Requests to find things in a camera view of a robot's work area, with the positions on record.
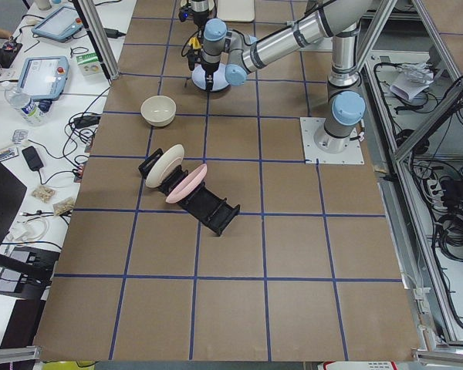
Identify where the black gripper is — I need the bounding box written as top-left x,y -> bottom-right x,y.
201,58 -> 218,92
194,12 -> 208,25

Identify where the blue plate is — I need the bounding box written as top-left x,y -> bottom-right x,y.
191,63 -> 229,93

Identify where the yellow bread piece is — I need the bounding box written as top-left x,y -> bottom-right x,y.
188,36 -> 201,50

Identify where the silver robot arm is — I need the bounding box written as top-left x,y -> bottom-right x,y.
196,1 -> 370,154
188,0 -> 217,92

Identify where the cream plate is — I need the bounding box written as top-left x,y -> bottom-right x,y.
145,144 -> 184,188

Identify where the pink plate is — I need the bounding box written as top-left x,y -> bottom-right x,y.
165,163 -> 208,204

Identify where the black plate rack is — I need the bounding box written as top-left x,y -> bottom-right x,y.
138,157 -> 240,236

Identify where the cream rectangular tray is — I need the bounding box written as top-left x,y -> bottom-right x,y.
217,0 -> 255,22

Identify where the cream ceramic bowl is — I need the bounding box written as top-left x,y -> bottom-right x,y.
140,95 -> 177,127

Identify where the green white carton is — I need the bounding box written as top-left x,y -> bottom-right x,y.
76,52 -> 102,76

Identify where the far teach pendant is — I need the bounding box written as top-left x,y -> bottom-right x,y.
32,6 -> 83,42

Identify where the teach pendant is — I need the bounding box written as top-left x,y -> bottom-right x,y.
32,6 -> 83,42
18,55 -> 69,101

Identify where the near teach pendant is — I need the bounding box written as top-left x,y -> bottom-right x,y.
18,55 -> 69,101

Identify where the clear water bottle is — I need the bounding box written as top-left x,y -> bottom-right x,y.
5,85 -> 44,127

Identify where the black power adapter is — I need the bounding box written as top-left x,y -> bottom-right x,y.
22,146 -> 44,171

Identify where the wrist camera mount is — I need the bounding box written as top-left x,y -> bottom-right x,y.
186,49 -> 201,71

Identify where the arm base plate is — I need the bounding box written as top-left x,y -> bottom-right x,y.
299,117 -> 364,165

